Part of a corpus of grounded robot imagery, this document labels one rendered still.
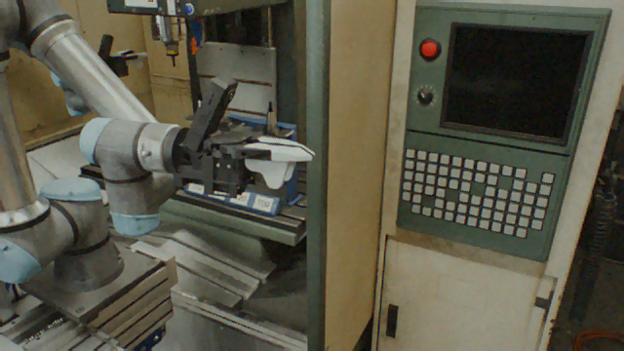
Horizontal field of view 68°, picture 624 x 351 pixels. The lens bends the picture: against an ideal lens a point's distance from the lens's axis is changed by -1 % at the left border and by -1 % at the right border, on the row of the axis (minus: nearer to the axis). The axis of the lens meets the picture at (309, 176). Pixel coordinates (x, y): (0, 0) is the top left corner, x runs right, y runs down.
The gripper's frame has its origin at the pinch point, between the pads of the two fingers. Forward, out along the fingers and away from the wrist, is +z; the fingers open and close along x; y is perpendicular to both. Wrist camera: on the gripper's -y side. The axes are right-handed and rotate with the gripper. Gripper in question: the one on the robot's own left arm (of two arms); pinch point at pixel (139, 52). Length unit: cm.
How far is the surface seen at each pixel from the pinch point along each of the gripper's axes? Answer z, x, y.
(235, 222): -1, 49, 62
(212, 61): 54, -21, 18
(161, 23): 9.4, 4.2, -10.0
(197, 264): -20, 46, 73
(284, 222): 5, 69, 58
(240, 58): 58, -3, 14
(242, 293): -19, 69, 76
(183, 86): 81, -86, 47
